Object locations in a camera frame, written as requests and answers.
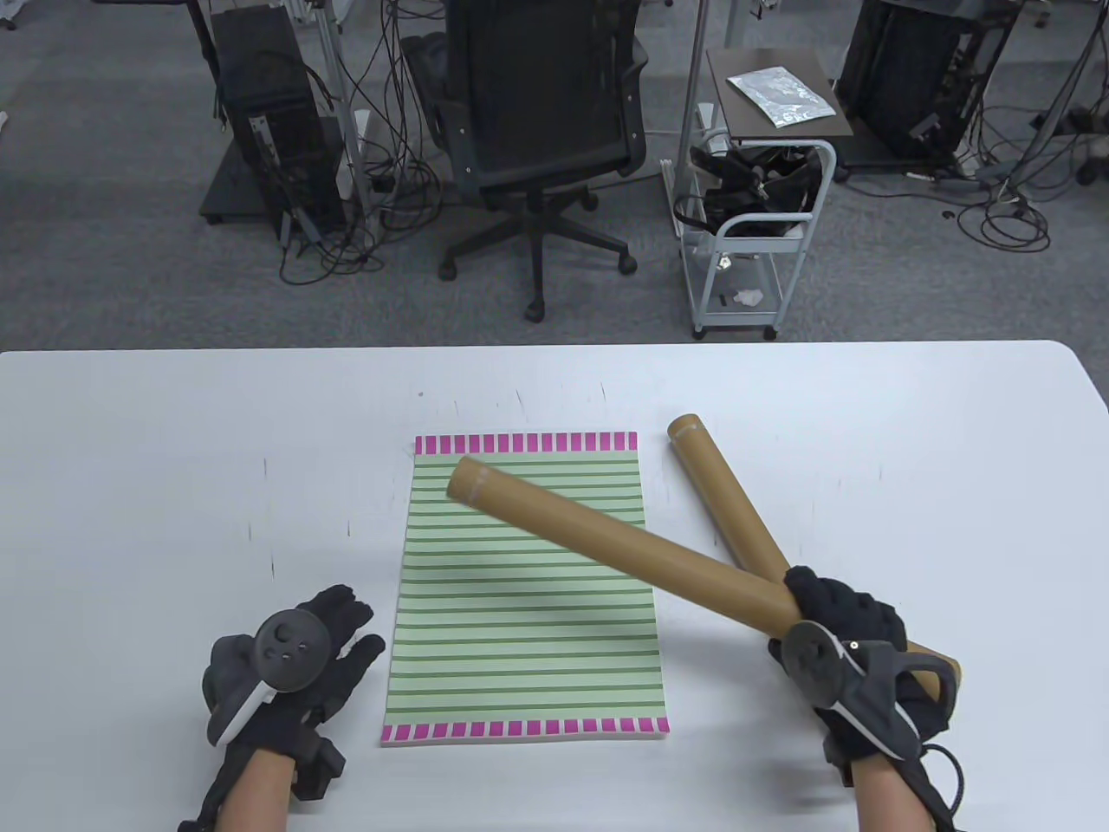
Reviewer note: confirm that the person's right hand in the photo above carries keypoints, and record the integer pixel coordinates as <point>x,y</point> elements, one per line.
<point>849,607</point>

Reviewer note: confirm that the white crumpled paper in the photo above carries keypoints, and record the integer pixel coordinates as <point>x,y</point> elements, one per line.
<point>749,300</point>

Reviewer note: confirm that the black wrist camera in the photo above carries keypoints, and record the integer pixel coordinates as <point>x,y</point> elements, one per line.
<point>319,767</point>
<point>838,761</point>

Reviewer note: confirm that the person's right forearm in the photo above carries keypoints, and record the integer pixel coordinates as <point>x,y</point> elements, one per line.
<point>892,802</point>

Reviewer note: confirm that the silver plastic bag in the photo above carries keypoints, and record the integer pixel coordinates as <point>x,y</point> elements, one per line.
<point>780,95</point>

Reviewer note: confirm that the black headset gear pile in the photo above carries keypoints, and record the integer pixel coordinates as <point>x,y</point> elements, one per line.
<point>736,186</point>

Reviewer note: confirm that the green striped mouse pad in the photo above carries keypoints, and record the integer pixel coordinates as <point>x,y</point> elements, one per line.
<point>520,676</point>

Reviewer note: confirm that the black office chair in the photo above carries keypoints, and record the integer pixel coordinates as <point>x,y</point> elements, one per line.
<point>537,87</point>

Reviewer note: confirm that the person's left hand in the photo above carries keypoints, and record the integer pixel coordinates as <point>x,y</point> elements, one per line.
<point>338,607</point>

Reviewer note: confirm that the person's left forearm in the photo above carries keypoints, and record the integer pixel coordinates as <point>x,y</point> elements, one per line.
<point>256,797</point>

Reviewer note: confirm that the brown side table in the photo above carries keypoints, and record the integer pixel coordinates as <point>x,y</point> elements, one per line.
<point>736,113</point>

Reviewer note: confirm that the grey hand tracker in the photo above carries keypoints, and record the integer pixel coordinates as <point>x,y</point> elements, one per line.
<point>293,650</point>
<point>810,659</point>

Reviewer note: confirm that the brown cardboard mailing tube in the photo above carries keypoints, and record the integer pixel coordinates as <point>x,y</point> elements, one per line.
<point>719,494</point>
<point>606,537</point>

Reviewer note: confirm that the dark grey floor plate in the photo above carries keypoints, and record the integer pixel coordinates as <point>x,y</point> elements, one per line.
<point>230,186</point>

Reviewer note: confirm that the white rolling cart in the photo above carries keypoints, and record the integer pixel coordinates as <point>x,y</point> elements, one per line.
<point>762,245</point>

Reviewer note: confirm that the black computer tower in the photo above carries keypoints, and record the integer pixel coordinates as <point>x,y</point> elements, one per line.
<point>910,78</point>
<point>269,104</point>

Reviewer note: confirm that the silver metal frame post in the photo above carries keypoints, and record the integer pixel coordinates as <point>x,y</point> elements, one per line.
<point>695,52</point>
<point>335,61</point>

